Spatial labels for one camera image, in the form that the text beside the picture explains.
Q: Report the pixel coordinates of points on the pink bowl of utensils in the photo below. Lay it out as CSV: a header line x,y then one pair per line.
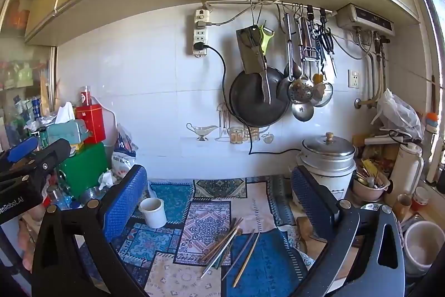
x,y
368,191

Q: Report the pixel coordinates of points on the glass jar steel lid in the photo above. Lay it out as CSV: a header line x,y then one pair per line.
x,y
57,196

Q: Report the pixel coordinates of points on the mesh strainer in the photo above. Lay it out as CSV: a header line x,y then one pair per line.
x,y
325,97

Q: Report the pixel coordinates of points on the white power strip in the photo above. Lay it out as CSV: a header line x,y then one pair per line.
x,y
201,34

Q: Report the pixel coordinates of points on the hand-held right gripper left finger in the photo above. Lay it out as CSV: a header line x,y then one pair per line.
x,y
125,203

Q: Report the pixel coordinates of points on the wall water heater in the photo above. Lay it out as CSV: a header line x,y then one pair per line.
x,y
365,20

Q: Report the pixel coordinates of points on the white cup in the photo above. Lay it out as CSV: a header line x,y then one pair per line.
x,y
153,213

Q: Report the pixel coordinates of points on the person's left hand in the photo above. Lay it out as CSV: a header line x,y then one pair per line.
x,y
27,248

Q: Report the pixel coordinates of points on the teal tissue box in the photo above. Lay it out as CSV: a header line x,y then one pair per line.
x,y
67,133

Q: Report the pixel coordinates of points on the glass door cabinet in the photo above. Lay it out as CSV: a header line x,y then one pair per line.
x,y
24,57

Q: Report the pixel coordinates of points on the brown cup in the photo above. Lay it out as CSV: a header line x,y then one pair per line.
x,y
403,206

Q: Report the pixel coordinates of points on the cleaver with green peeler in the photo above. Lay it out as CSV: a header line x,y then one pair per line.
x,y
265,84

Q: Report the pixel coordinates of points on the green peeler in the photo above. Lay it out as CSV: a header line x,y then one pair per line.
x,y
266,37

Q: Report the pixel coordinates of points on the white plastic board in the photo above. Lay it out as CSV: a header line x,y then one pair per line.
x,y
110,123

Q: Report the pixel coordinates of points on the white thermos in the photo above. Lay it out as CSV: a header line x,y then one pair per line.
x,y
408,168

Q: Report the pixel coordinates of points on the window frame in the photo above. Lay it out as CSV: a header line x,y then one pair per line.
x,y
429,22

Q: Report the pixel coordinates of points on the steel slotted skimmer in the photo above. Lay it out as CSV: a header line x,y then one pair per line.
x,y
300,90

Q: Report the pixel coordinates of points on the white bucket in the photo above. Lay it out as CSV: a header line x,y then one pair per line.
x,y
424,244

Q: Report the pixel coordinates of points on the pile of mixed chopsticks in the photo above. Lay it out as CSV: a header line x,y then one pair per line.
x,y
219,244

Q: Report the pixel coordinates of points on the white wall socket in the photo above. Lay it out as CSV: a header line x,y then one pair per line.
x,y
354,78

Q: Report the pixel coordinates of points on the printed plastic bag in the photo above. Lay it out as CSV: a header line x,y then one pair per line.
x,y
123,154

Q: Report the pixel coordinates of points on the patterned plate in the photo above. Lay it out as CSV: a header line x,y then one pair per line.
x,y
371,206

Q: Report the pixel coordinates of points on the steel cleaver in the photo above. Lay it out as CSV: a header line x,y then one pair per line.
x,y
248,55

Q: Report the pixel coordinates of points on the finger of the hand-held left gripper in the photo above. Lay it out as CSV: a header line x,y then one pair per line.
x,y
22,148
52,156

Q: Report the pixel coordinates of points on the green box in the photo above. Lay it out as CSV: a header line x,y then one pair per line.
x,y
87,168

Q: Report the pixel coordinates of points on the yellow flat box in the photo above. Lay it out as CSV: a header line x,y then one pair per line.
x,y
77,147

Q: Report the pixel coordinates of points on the steel ladle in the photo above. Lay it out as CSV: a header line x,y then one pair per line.
x,y
291,69
302,112

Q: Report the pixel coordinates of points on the red cup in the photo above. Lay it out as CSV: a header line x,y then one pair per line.
x,y
420,199

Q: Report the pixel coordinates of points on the rice cooker with steel lid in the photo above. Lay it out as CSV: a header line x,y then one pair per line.
x,y
326,157

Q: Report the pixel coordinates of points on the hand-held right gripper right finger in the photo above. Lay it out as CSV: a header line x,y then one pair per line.
x,y
313,199

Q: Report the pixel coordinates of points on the red tin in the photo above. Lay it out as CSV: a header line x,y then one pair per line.
x,y
91,123

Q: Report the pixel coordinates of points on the black wok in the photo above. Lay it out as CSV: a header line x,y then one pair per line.
x,y
248,98

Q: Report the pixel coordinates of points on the metal hanging rail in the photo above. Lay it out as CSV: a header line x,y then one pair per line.
x,y
236,2

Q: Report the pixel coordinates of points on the white plastic bag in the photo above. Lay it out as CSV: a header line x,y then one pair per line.
x,y
399,116

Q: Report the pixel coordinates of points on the crumpled white tissue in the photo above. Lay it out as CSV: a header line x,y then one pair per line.
x,y
105,180

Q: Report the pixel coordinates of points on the orange lid container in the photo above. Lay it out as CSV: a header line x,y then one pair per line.
x,y
431,123

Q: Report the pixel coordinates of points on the patterned patchwork tablecloth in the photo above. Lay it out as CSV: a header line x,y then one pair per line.
x,y
208,213

